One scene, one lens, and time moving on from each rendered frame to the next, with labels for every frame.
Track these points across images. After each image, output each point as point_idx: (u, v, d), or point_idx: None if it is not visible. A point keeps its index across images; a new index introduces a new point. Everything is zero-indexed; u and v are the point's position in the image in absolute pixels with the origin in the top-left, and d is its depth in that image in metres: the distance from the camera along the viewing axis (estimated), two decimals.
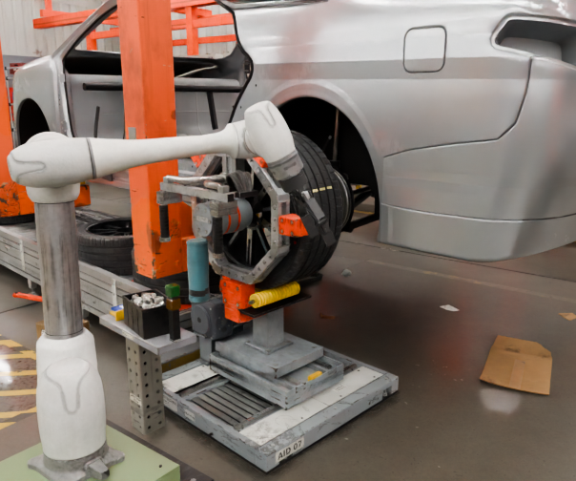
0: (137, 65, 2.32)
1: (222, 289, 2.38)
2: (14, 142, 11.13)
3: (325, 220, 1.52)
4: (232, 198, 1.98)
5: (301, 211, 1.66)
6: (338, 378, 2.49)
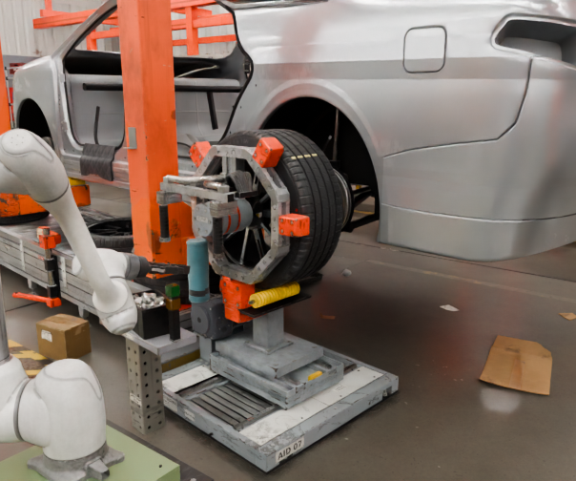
0: (137, 65, 2.32)
1: (222, 289, 2.38)
2: None
3: None
4: (232, 198, 1.98)
5: None
6: (338, 378, 2.49)
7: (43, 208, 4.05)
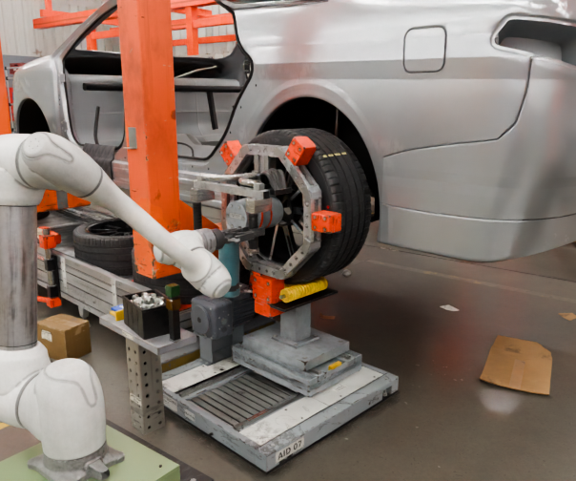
0: (137, 65, 2.32)
1: (253, 284, 2.45)
2: None
3: (254, 234, 2.02)
4: (267, 195, 2.04)
5: None
6: (356, 368, 2.58)
7: (43, 208, 4.05)
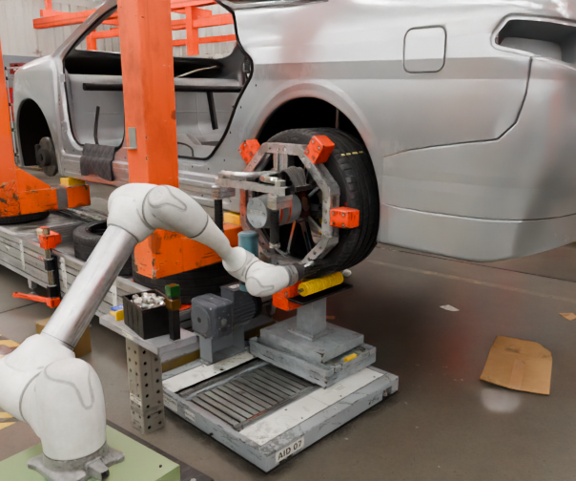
0: (137, 65, 2.32)
1: None
2: (14, 142, 11.13)
3: (322, 260, 2.30)
4: (288, 191, 2.12)
5: (314, 268, 2.31)
6: (370, 361, 2.65)
7: (43, 208, 4.05)
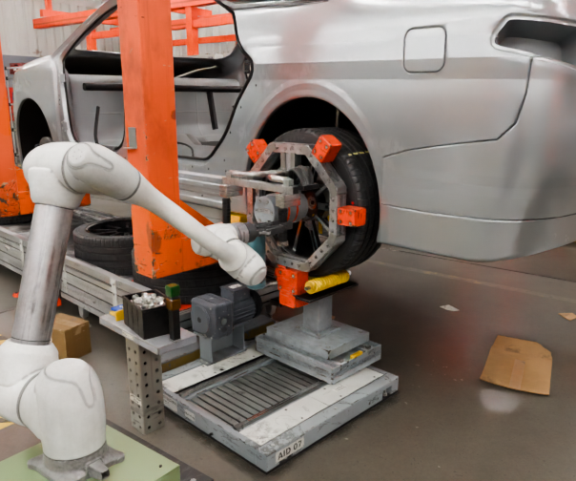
0: (137, 65, 2.32)
1: (277, 277, 2.55)
2: (14, 142, 11.13)
3: (283, 227, 2.12)
4: (297, 190, 2.15)
5: None
6: (376, 358, 2.68)
7: None
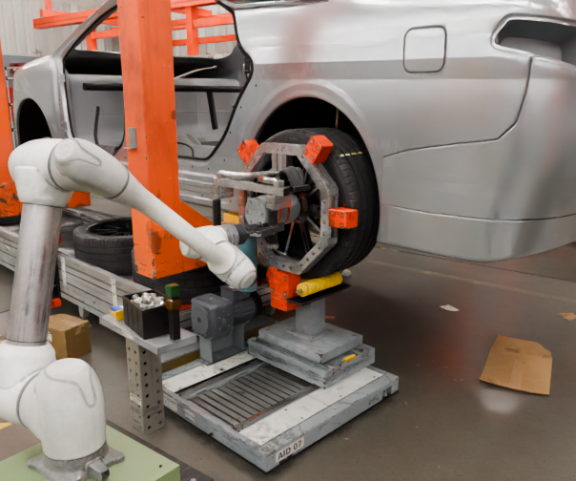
0: (137, 65, 2.32)
1: (269, 280, 2.52)
2: (14, 142, 11.13)
3: (275, 229, 2.08)
4: (287, 192, 2.11)
5: None
6: (369, 361, 2.65)
7: None
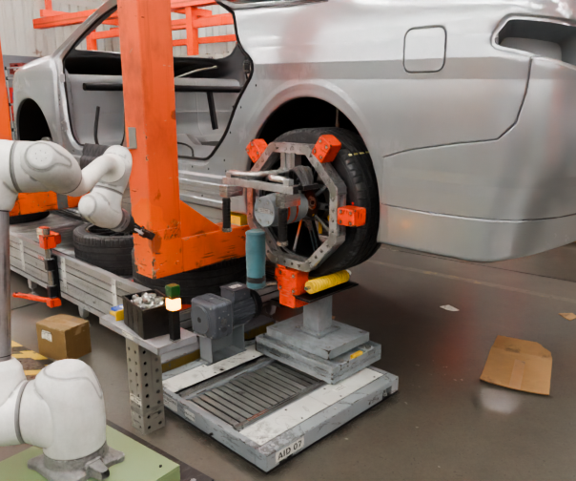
0: (137, 65, 2.32)
1: (277, 277, 2.55)
2: None
3: (150, 235, 2.24)
4: (297, 190, 2.15)
5: None
6: (376, 358, 2.68)
7: (43, 208, 4.05)
